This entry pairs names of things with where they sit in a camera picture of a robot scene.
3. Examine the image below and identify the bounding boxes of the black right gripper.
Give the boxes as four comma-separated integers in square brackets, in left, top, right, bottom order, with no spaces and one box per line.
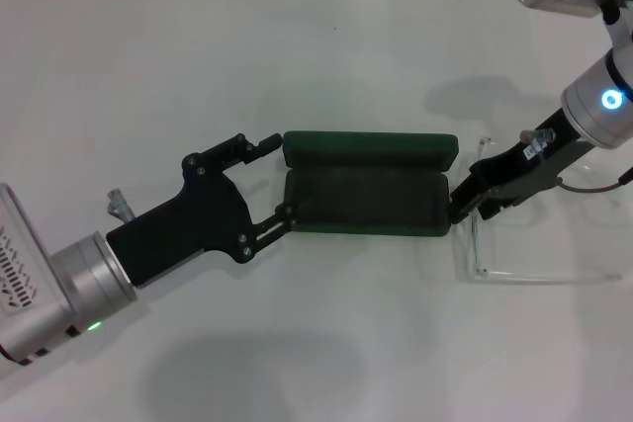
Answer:
[447,108,594,226]

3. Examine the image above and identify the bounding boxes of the clear plug on gripper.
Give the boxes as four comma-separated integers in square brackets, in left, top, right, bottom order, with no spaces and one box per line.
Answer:
[105,188,136,223]
[519,127,558,154]

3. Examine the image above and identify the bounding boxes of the dark right arm cable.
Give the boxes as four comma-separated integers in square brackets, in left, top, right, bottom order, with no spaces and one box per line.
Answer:
[557,172,626,194]

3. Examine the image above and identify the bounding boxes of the green glasses case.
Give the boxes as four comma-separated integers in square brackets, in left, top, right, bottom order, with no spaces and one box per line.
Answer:
[281,129,459,238]

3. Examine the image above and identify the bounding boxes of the clear white glasses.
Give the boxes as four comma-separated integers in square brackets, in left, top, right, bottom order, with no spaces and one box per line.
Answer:
[452,137,625,288]

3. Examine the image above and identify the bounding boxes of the clear plug on left gripper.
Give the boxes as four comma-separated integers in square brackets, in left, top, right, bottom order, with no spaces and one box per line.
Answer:
[105,188,136,223]

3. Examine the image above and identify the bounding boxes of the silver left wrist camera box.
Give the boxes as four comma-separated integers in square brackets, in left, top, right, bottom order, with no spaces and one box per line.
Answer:
[0,183,75,365]

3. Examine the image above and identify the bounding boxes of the clear plug on right gripper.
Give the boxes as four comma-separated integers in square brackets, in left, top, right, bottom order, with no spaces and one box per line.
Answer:
[519,127,558,154]

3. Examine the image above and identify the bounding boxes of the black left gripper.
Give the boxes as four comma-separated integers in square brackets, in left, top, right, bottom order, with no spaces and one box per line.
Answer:
[105,131,301,291]

